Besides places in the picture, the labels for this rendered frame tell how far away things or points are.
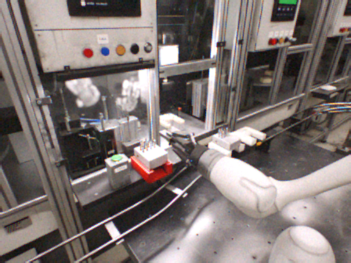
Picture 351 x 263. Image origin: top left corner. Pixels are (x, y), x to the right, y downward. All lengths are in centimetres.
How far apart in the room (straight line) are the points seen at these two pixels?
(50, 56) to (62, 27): 10
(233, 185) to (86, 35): 66
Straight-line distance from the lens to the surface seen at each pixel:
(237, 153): 133
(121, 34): 90
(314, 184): 70
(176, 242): 105
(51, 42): 83
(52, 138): 91
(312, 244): 81
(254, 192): 56
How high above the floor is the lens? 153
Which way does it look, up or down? 28 degrees down
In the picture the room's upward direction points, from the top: straight up
